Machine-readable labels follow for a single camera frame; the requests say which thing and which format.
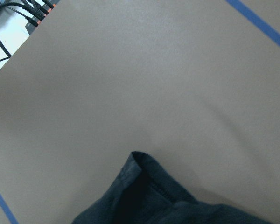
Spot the black usb hub with cables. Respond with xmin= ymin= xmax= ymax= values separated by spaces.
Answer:
xmin=0 ymin=0 xmax=56 ymax=62

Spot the black graphic t-shirt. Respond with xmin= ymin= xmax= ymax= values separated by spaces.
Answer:
xmin=73 ymin=151 xmax=266 ymax=224

